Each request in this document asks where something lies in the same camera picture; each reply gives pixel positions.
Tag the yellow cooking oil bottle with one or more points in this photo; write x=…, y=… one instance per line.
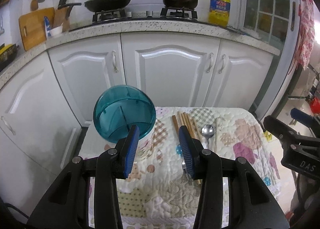
x=219, y=11

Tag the patchwork quilted table cloth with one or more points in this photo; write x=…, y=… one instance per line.
x=196, y=168

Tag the yellow lidded black casserole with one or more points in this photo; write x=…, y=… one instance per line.
x=7, y=54

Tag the wooden knife block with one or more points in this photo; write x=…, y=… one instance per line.
x=60, y=16

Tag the black wok with lid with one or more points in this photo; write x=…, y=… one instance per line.
x=105, y=5

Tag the wooden cutting board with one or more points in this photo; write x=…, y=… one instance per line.
x=32, y=27

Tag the teal rimmed floral utensil holder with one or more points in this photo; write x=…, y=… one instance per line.
x=120, y=107

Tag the blue white packet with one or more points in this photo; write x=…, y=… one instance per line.
x=47, y=27

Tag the pink floral hanging cloth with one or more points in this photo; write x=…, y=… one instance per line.
x=307, y=33

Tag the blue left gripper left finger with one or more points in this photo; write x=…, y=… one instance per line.
x=130, y=146

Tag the metal spoon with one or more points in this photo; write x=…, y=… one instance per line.
x=207, y=132

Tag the black gas stove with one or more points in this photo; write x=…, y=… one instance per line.
x=168, y=15

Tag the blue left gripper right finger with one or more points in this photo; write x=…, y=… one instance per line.
x=186, y=143

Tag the wooden handled fork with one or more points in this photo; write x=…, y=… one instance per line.
x=174, y=119

